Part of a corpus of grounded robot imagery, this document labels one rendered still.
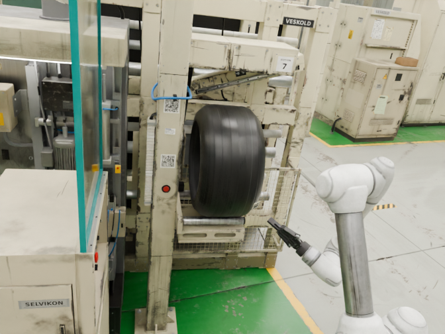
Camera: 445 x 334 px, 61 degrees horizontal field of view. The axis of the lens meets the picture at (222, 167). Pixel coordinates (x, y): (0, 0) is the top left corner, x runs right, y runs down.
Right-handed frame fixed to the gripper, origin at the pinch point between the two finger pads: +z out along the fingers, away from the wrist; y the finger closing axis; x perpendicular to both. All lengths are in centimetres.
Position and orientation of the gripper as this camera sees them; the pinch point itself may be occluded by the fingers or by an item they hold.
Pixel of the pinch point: (274, 223)
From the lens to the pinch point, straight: 195.0
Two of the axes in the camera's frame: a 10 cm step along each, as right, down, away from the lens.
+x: 6.5, -5.5, 5.3
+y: -2.0, 5.4, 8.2
